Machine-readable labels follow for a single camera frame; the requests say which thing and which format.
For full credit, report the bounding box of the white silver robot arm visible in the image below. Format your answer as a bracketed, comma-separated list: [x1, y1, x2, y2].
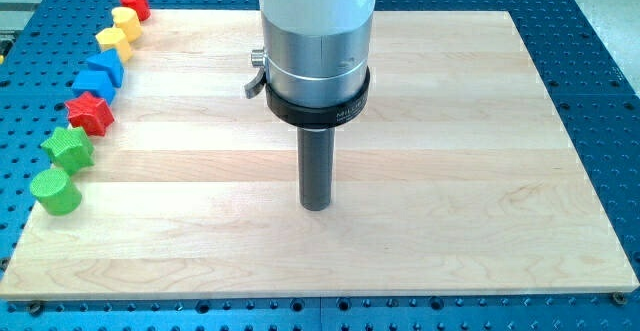
[245, 0, 376, 129]

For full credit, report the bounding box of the light wooden board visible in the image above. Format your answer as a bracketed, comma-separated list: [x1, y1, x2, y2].
[1, 10, 639, 301]

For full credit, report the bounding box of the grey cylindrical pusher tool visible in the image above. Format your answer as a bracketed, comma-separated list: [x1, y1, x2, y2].
[297, 128, 334, 211]

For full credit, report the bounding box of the red star block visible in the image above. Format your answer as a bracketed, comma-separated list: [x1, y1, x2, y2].
[64, 91, 115, 136]

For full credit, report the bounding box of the blue triangle block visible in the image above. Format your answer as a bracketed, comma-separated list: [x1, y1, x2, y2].
[86, 49, 124, 88]

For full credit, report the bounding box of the yellow heart block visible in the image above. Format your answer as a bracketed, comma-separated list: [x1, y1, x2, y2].
[111, 6, 143, 42]

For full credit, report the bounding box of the blue pentagon block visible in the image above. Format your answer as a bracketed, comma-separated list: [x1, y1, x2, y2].
[71, 70, 116, 104]

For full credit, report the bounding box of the yellow pentagon block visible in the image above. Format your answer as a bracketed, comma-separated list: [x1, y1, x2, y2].
[95, 27, 133, 63]

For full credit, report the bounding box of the red cylinder block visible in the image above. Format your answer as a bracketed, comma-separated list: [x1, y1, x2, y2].
[119, 0, 151, 21]

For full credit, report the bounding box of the green star block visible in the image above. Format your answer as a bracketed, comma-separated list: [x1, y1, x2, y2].
[41, 127, 94, 175]

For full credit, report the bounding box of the green cylinder block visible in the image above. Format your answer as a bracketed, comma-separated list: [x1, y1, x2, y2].
[29, 168, 82, 216]

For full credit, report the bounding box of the blue perforated table plate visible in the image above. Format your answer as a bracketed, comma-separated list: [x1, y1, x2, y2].
[1, 0, 639, 330]

